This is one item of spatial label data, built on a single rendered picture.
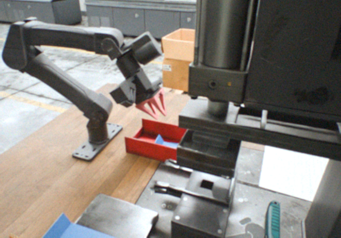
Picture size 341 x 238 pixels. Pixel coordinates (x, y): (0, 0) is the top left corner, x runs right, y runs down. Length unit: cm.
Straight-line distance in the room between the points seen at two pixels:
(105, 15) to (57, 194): 564
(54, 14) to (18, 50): 653
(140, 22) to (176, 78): 294
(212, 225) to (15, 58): 62
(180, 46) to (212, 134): 240
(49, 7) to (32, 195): 671
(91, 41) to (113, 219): 43
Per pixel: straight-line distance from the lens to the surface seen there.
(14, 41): 78
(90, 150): 84
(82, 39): 72
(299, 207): 73
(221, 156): 43
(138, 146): 78
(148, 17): 561
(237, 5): 37
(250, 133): 43
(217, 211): 55
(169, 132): 85
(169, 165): 64
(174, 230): 55
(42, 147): 92
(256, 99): 37
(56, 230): 62
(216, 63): 39
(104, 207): 65
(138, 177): 74
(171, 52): 287
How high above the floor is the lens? 141
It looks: 29 degrees down
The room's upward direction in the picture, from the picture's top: straight up
